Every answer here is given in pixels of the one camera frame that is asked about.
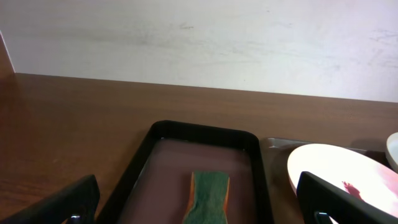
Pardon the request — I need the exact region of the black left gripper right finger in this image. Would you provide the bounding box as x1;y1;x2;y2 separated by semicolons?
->
297;172;397;224

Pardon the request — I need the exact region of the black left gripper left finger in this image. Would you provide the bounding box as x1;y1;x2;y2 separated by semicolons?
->
1;175;100;224

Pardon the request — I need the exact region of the green and orange sponge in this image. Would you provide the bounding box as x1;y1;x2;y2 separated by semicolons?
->
182;170;230;224

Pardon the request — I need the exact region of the small black sponge tray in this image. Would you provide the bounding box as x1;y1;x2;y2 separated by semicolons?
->
96;121;274;223

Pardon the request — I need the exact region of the large brown serving tray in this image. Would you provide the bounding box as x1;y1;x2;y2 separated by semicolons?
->
267;138;392;169

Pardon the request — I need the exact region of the white plate with red streak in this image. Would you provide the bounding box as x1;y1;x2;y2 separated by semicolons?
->
386;133;398;173

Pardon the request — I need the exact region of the white plate with red blob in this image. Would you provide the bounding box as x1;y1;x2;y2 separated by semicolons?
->
287;144;397;218

